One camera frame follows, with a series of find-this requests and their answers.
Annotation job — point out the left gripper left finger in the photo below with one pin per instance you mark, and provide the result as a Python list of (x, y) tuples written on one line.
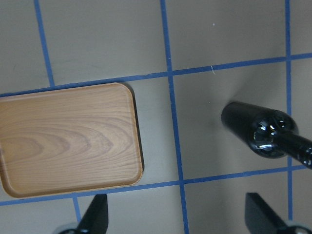
[(95, 219)]

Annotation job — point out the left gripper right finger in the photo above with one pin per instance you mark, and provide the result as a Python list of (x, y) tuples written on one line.
[(260, 218)]

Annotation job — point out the black wine bottle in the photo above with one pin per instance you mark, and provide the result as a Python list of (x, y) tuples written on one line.
[(269, 133)]

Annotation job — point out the wooden tray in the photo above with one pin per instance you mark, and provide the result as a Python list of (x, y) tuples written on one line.
[(70, 140)]

